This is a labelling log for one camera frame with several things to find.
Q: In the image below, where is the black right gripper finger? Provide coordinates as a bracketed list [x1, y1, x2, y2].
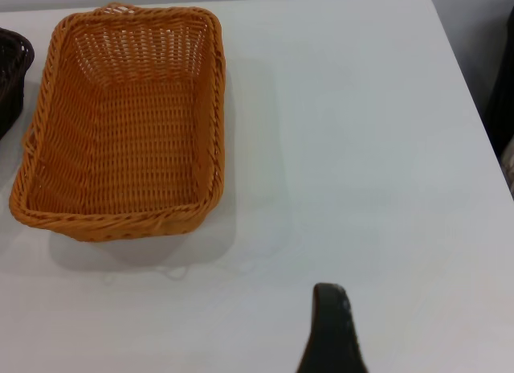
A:
[295, 282, 370, 373]

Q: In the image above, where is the black background object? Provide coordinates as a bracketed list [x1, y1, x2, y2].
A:
[483, 2, 514, 167]

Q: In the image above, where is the black woven wicker basket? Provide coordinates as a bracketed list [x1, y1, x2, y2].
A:
[0, 27, 36, 141]

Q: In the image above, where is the orange woven wicker basket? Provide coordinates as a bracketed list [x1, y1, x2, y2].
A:
[8, 2, 226, 244]

